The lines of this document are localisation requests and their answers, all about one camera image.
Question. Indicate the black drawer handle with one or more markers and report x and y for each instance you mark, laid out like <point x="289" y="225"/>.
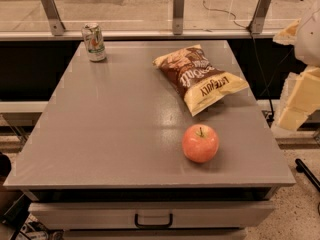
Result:
<point x="153" y="223"/>

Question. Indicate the left metal bracket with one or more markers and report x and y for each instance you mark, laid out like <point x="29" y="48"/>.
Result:
<point x="56" y="25"/>

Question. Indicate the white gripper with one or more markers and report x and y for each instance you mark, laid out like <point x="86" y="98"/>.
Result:
<point x="309" y="40"/>

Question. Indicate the brown yellow chip bag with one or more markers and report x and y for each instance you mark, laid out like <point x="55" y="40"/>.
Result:
<point x="198" y="83"/>

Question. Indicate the white drawer front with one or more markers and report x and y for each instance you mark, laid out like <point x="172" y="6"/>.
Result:
<point x="120" y="215"/>

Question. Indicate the red apple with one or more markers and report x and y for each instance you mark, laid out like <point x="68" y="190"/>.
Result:
<point x="200" y="143"/>

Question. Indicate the black floor bar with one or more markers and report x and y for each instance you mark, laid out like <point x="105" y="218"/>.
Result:
<point x="301" y="167"/>

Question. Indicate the green 7up can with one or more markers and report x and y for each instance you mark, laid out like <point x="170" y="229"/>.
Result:
<point x="94" y="42"/>

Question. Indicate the right metal bracket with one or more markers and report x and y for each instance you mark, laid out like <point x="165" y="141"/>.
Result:
<point x="257" y="23"/>

